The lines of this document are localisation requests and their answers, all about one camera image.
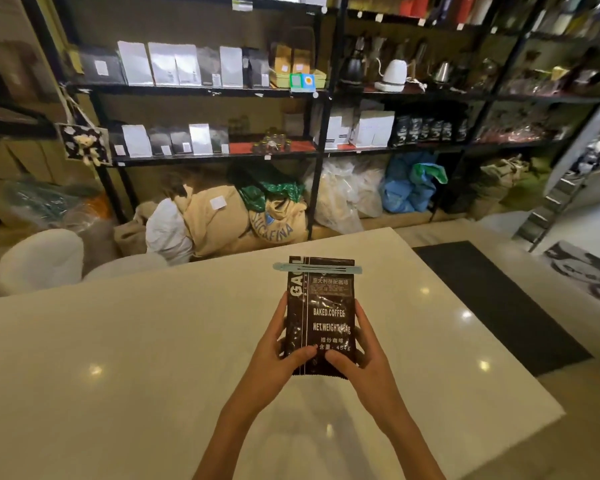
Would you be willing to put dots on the person's left hand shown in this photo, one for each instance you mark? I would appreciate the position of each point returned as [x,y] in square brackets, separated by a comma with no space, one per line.
[267,362]

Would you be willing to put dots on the person's right hand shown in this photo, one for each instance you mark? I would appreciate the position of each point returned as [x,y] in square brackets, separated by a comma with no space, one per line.
[372,374]

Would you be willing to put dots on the person's left thumb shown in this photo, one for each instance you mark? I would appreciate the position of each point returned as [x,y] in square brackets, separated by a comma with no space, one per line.
[302,355]

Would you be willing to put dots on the person's right thumb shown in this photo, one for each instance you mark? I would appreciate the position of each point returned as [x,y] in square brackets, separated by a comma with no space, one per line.
[339,362]

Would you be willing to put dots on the dark brown coffee bag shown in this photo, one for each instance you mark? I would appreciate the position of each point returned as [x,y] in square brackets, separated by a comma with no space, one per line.
[322,304]

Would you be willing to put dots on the person's left forearm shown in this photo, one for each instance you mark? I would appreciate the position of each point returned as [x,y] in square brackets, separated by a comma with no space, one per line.
[230,439]

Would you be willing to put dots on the person's right forearm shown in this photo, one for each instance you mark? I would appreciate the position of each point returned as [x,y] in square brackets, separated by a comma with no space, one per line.
[410,444]

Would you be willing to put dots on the pale blue bag clip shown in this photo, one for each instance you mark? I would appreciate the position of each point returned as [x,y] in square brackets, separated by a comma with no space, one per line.
[320,268]

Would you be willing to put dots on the printed burlap sack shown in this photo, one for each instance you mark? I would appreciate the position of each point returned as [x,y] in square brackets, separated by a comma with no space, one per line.
[280,224]

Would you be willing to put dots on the beige burlap sack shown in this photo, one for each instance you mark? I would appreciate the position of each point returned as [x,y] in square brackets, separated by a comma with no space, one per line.
[215,222]

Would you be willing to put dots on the white plastic bags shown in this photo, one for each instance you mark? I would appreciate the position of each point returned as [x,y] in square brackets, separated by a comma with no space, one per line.
[342,194]

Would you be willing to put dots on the dark green plastic bag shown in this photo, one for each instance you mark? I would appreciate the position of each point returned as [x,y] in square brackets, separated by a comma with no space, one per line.
[270,189]

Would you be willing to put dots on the black floor mat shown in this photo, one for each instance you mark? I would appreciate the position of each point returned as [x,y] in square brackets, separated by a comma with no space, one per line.
[500,304]

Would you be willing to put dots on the white woven sack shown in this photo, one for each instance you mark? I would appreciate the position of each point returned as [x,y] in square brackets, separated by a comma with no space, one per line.
[167,232]

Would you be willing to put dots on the blue plastic bag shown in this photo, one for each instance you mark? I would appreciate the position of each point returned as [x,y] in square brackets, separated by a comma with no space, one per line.
[402,189]

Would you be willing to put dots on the small brown burlap sack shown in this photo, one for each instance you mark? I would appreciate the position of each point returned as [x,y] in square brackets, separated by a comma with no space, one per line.
[130,234]

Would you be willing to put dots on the light green plastic bag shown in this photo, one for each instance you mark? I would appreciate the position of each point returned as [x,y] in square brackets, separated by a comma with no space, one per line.
[432,172]

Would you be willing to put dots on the group of small glass jars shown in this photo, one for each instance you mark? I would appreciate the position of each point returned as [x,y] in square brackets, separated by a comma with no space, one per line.
[272,143]

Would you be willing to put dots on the red shelf mat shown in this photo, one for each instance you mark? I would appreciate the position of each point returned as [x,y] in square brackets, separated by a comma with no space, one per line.
[242,147]

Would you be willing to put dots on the white cardboard box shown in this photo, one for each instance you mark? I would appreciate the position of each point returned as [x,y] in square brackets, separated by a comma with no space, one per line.
[375,128]
[337,129]

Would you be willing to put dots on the row of standing foil pouches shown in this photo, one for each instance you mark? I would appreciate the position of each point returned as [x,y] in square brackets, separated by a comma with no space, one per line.
[200,139]
[162,64]

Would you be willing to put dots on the row of black coffee packets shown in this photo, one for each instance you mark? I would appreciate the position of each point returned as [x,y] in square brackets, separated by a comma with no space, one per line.
[425,129]

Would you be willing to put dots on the olive green sack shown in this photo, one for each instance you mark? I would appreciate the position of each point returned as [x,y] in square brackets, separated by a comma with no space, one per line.
[530,192]

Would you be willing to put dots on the metal step ladder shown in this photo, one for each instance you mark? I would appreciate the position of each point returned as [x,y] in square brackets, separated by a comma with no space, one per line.
[550,209]

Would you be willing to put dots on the black and white poster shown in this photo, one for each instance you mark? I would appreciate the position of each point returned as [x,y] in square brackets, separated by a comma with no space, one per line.
[587,274]

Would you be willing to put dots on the small blue green card box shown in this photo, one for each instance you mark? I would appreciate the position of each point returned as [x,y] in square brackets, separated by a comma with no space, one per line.
[302,82]

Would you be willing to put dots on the green plastic tray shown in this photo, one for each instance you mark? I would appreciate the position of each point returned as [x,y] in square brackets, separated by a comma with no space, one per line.
[320,79]

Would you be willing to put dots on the black metal shelving unit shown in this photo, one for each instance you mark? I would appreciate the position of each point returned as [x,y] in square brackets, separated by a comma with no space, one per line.
[200,91]
[430,94]

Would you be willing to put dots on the pink packets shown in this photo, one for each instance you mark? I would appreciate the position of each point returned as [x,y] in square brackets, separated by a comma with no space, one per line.
[515,133]

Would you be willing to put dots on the clear plastic bag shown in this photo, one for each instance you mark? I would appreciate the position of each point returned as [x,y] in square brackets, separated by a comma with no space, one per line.
[55,207]

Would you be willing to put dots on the white gooseneck kettle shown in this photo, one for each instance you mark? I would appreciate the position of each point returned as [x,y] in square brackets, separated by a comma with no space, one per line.
[394,74]

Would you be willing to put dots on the black kettle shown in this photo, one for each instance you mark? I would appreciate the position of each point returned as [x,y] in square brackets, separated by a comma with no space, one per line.
[352,67]

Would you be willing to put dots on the yellow boxes in tray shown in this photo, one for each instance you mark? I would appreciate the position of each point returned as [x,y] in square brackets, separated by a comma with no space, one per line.
[282,57]

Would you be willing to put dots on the black floral tote bag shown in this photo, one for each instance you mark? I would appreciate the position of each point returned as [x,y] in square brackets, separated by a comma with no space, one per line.
[85,144]

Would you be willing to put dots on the steel gooseneck kettle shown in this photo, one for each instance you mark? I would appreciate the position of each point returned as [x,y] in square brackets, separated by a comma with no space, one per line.
[442,72]

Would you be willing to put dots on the brown cardboard boxes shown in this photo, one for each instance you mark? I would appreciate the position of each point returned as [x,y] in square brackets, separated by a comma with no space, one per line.
[25,164]

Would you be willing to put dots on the red box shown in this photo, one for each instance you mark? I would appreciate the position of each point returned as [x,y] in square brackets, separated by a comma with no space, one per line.
[414,4]

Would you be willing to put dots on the row of bottles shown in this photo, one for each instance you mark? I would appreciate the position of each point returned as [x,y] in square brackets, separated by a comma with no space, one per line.
[465,7]

